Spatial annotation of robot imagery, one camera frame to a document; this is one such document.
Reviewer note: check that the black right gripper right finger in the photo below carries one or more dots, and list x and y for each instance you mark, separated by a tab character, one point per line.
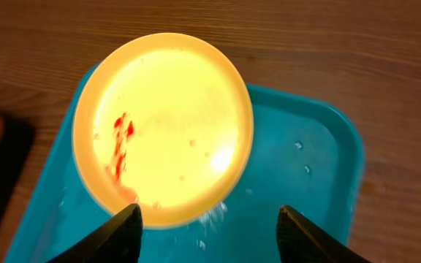
299	240

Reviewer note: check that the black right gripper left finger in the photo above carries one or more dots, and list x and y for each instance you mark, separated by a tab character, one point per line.
117	240

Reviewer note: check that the yellow-green plate with red stain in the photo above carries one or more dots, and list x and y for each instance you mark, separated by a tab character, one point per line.
166	122

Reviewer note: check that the blue plastic tray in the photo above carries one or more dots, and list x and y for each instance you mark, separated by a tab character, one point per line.
305	154

